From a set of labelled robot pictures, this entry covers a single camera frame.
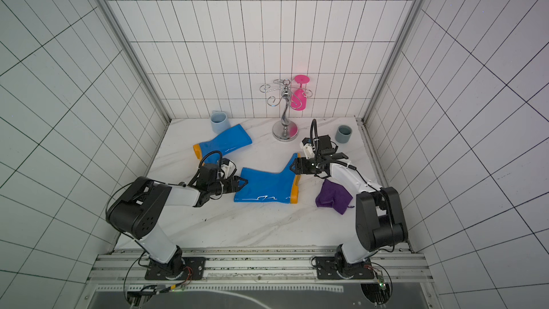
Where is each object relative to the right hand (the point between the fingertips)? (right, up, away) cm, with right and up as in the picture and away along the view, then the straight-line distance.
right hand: (299, 162), depth 91 cm
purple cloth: (+14, -14, -4) cm, 20 cm away
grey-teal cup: (+24, +13, +16) cm, 31 cm away
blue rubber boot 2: (-13, -11, 0) cm, 17 cm away
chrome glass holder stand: (-5, +14, +23) cm, 28 cm away
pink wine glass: (+1, +30, +13) cm, 33 cm away
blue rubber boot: (-32, +10, +20) cm, 39 cm away
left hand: (-25, -11, +3) cm, 28 cm away
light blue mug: (-41, +19, +21) cm, 50 cm away
